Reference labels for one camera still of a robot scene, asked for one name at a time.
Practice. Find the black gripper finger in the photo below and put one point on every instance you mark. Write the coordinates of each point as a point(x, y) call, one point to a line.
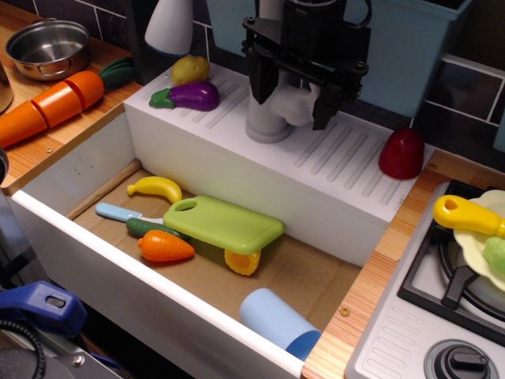
point(326, 106)
point(263, 75)

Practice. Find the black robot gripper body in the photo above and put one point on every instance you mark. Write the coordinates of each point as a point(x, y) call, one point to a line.
point(313, 41)

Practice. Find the white faucet lever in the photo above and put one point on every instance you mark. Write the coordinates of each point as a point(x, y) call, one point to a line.
point(294, 105)

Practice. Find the purple toy eggplant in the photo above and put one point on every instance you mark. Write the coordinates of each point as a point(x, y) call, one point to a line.
point(200, 96)

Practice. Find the yellow toy potato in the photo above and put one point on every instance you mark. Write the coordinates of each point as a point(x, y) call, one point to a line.
point(190, 69)

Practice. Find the light blue bin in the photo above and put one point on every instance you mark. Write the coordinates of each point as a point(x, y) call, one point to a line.
point(408, 40)

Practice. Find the red toy pepper half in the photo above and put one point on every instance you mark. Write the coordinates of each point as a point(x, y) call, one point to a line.
point(403, 154)

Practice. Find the white faucet spout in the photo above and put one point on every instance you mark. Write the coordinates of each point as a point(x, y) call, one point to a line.
point(170, 29)

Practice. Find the yellow toy banana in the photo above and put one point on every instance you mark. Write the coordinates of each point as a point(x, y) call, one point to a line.
point(159, 186)

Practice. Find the green toy cutting board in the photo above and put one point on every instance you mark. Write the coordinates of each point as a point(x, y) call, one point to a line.
point(223, 224)

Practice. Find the white toy sink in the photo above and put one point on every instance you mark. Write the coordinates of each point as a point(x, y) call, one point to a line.
point(326, 188)

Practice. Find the yellow toy corn piece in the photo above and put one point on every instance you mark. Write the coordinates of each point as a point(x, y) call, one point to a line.
point(244, 265)

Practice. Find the green toy cucumber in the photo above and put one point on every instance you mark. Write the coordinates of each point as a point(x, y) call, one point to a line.
point(140, 228)

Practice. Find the pale yellow toy plate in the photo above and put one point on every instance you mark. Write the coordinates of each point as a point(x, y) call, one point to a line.
point(472, 243)

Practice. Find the small orange toy carrot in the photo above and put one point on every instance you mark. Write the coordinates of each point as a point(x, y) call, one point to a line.
point(161, 246)

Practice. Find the large wooden toy carrot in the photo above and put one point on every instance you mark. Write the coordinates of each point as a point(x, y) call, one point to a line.
point(63, 101)

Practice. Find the light blue plastic cup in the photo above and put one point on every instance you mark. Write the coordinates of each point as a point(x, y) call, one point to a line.
point(264, 312)

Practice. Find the steel pot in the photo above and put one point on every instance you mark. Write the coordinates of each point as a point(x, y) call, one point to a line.
point(50, 50)

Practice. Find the light green toy vegetable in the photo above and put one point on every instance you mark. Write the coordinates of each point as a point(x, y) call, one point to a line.
point(494, 254)

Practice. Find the black stove grate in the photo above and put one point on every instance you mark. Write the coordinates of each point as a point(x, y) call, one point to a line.
point(444, 297)

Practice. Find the grey stove knob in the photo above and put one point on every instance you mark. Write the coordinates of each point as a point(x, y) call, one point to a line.
point(457, 359)

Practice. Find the blue clamp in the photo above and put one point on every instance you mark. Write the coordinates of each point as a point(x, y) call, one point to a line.
point(46, 307)

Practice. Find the yellow toy utensil handle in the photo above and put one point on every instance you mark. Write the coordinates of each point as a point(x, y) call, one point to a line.
point(458, 213)

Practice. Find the blue handled toy knife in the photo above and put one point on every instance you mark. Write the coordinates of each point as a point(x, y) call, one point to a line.
point(122, 214)

